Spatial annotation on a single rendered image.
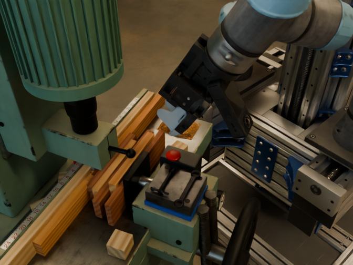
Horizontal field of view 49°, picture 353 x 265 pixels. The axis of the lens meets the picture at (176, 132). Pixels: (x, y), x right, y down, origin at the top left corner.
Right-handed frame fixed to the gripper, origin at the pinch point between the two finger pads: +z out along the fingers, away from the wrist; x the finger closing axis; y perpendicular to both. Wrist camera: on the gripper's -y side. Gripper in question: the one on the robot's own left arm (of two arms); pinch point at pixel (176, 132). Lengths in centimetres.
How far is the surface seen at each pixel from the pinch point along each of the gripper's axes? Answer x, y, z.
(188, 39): -224, 19, 140
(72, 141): 7.9, 14.9, 11.6
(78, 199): 12.2, 7.4, 21.1
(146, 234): 11.8, -8.1, 16.9
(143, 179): 3.7, -1.0, 13.7
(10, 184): 12.5, 21.9, 33.9
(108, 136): 3.9, 9.8, 8.6
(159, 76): -164, 18, 138
